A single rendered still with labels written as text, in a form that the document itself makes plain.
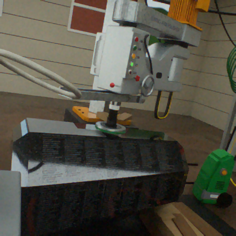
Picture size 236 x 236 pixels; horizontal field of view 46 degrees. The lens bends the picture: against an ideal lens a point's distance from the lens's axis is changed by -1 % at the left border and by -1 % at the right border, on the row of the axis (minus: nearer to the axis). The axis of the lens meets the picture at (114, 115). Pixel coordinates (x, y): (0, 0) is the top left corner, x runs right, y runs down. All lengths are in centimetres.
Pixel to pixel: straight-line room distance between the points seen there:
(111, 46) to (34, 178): 93
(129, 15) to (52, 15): 620
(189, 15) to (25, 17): 599
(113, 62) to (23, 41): 614
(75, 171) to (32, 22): 647
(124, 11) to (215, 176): 206
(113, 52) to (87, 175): 78
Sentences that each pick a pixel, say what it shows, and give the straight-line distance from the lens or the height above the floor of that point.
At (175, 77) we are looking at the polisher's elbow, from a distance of 237.
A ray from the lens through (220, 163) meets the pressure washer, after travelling 317.
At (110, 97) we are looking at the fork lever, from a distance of 177.
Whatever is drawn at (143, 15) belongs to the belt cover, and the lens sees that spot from 183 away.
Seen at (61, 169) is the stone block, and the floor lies 66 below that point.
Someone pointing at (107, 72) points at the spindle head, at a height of 124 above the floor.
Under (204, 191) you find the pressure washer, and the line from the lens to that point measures 322.
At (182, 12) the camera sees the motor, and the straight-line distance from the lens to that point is 240.
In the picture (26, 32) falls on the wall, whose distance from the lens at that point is 785.
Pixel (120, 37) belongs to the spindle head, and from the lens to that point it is 181.
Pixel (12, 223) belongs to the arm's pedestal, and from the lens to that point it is 85.
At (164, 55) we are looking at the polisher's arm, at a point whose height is 143.
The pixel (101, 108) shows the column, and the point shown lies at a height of 85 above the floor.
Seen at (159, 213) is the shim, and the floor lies 23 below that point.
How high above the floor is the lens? 132
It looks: 11 degrees down
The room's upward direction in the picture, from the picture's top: 11 degrees clockwise
